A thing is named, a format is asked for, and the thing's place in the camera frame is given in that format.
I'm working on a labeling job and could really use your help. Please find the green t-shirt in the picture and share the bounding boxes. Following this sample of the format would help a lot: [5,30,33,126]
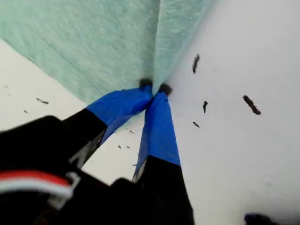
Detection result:
[0,0,221,118]

